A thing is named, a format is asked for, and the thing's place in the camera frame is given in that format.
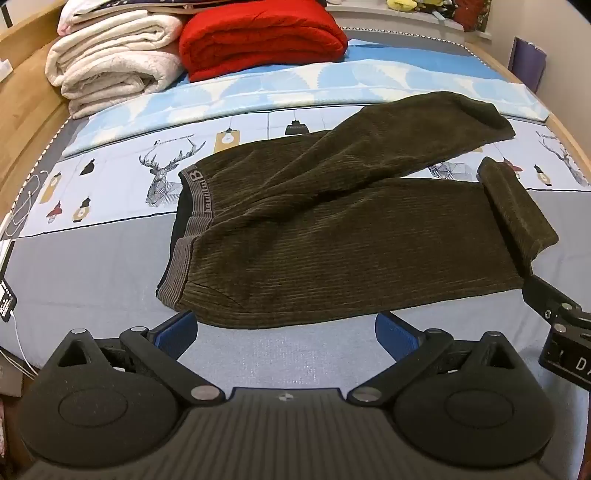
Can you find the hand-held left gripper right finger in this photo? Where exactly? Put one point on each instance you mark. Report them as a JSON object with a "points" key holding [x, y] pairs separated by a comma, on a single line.
{"points": [[392, 334]]}

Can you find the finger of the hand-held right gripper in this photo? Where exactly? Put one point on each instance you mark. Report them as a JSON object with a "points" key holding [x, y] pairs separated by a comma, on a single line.
{"points": [[538, 295]]}

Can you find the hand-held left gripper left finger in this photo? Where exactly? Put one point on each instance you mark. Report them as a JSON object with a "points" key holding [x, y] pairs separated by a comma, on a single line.
{"points": [[178, 332]]}

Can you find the printed grey white bed sheet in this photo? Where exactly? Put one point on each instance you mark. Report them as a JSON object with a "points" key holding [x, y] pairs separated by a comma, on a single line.
{"points": [[106, 277]]}

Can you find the black power strip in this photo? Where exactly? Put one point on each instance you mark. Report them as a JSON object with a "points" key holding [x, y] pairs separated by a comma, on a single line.
{"points": [[5, 302]]}

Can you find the purple bag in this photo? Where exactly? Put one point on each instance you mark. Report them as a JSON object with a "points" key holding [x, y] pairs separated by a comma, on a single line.
{"points": [[528, 62]]}

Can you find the light blue leaf print blanket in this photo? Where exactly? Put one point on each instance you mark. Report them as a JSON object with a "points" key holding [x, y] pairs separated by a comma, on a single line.
{"points": [[277, 87]]}

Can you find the cream folded blanket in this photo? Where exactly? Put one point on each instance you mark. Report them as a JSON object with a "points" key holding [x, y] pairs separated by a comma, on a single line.
{"points": [[111, 64]]}

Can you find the floral cushion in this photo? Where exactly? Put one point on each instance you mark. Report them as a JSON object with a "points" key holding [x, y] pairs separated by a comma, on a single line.
{"points": [[473, 14]]}

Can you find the red folded blanket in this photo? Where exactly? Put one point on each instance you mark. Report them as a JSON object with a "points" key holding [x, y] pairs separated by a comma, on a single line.
{"points": [[258, 41]]}

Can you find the yellow plush toy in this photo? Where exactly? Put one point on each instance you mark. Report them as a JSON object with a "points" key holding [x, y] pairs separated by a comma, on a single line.
{"points": [[401, 3]]}

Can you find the white folded quilt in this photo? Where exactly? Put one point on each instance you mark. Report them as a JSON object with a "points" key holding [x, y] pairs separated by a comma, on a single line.
{"points": [[106, 11]]}

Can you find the white wall socket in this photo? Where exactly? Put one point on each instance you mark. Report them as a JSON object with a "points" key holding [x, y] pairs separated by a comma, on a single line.
{"points": [[4, 69]]}

